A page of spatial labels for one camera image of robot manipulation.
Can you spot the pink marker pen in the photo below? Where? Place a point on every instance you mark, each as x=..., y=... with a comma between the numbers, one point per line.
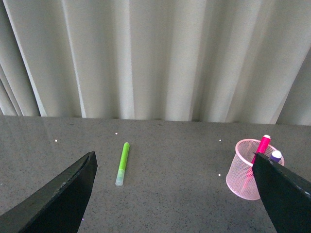
x=263, y=145

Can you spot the purple marker pen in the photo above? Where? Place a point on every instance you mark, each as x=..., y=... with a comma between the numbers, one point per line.
x=276, y=156

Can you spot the pink mesh pen cup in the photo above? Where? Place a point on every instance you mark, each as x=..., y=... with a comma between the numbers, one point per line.
x=236, y=176

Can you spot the green marker pen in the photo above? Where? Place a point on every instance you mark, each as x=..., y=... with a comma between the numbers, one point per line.
x=122, y=165

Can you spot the white pleated curtain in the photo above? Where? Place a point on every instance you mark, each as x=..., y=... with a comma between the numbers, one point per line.
x=243, y=61

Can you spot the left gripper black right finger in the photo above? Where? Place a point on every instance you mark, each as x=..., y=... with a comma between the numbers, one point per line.
x=285, y=195

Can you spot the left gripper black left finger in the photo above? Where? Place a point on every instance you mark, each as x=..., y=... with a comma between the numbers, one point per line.
x=57, y=207

